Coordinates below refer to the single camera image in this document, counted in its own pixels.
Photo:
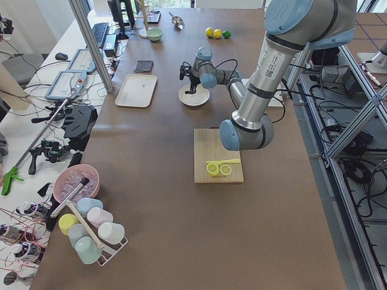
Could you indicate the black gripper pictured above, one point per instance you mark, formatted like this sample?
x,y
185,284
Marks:
x,y
193,80

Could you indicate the cream round plate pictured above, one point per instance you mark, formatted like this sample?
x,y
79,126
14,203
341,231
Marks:
x,y
197,99

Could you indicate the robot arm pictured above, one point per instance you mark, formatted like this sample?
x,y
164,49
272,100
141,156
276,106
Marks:
x,y
290,26

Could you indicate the cream rabbit tray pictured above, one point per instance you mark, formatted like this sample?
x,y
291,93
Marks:
x,y
136,91

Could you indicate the grey folded cloth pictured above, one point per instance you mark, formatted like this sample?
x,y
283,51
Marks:
x,y
144,66

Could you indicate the bamboo cutting board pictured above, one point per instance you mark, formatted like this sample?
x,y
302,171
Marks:
x,y
208,146

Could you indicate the yellow lemon far from lime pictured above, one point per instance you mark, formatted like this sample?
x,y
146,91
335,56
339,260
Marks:
x,y
209,32

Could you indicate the yellow lemon near lime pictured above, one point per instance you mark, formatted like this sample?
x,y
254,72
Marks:
x,y
217,34

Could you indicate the mint green bowl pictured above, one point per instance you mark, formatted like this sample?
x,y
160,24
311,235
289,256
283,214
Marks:
x,y
154,34

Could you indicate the green lime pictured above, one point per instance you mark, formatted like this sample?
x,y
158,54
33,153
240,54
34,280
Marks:
x,y
226,34

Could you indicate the stainless steel scoop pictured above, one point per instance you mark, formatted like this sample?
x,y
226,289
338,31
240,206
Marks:
x,y
177,21

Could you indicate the round wooden stand base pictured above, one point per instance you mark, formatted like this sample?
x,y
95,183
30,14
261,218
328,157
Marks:
x,y
143,33

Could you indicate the yellow plastic knife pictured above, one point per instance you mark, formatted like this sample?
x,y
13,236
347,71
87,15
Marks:
x,y
225,161

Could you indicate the lemon slice upper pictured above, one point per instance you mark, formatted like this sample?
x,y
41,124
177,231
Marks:
x,y
212,169

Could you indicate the lemon slice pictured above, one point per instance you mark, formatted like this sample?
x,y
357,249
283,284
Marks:
x,y
212,169
225,169

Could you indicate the lemon slice lower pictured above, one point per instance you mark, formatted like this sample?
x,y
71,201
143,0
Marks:
x,y
225,169

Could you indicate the black keyboard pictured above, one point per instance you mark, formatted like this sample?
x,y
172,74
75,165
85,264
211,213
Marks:
x,y
99,31

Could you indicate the far teach pendant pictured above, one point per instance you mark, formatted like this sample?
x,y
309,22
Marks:
x,y
82,61

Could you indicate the teach pendant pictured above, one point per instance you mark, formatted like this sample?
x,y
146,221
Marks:
x,y
67,83
82,61

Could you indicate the near teach pendant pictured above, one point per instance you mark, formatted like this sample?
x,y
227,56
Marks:
x,y
67,83

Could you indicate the black computer mouse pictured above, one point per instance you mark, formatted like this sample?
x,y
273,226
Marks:
x,y
61,56

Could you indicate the metal muddler black tip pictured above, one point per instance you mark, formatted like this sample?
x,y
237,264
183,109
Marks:
x,y
78,188

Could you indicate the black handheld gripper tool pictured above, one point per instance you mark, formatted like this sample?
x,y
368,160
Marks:
x,y
52,150

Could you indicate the pink bowl with ice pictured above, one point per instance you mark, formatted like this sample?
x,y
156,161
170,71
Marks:
x,y
71,177

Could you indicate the blue cup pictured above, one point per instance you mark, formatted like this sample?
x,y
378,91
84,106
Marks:
x,y
84,205

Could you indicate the pink cup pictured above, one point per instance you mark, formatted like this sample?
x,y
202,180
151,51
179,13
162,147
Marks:
x,y
97,216

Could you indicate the white cup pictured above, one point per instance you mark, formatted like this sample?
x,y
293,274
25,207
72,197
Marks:
x,y
112,233

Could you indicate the yellow cup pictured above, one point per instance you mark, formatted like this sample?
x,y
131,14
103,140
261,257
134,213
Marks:
x,y
66,221

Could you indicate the white cup rack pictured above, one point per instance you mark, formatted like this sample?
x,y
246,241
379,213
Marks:
x,y
109,251

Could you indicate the grey cup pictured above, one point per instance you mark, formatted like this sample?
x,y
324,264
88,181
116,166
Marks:
x,y
76,232

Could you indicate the mint cup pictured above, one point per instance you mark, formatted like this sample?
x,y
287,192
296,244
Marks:
x,y
87,250

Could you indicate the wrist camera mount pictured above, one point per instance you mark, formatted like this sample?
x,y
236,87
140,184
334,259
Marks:
x,y
185,70

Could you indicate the black plastic bracket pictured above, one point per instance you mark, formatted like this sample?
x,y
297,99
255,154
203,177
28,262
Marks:
x,y
77,125

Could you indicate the aluminium frame post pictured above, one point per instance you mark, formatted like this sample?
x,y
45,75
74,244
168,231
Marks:
x,y
88,36

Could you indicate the green handled reach grabber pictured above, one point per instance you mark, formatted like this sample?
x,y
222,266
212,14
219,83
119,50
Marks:
x,y
13,173

